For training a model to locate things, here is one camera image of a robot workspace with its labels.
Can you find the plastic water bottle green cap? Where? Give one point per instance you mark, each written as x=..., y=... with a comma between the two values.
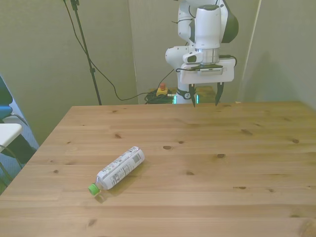
x=121, y=168

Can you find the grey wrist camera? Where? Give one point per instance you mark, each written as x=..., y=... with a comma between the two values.
x=212, y=71

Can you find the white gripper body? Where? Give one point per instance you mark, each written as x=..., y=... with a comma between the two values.
x=209, y=79

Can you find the blue chair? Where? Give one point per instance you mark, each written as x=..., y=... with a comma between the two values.
x=3, y=98

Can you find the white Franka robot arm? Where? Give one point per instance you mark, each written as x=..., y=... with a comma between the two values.
x=207, y=24

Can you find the white side table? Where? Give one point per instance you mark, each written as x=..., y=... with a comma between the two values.
x=8, y=132

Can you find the black camera stand pole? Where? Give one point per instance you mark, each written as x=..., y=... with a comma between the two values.
x=85, y=47

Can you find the yellow emergency stop button box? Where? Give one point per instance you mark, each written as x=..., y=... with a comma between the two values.
x=162, y=91

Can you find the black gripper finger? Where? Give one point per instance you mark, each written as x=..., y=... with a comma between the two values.
x=193, y=95
x=219, y=92

